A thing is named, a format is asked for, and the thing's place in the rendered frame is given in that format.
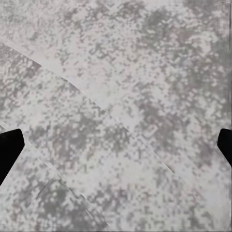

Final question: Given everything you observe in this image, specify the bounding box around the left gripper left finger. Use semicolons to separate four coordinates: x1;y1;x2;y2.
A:
0;129;25;185

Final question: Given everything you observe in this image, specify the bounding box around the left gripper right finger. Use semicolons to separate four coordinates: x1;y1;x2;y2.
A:
217;128;232;167

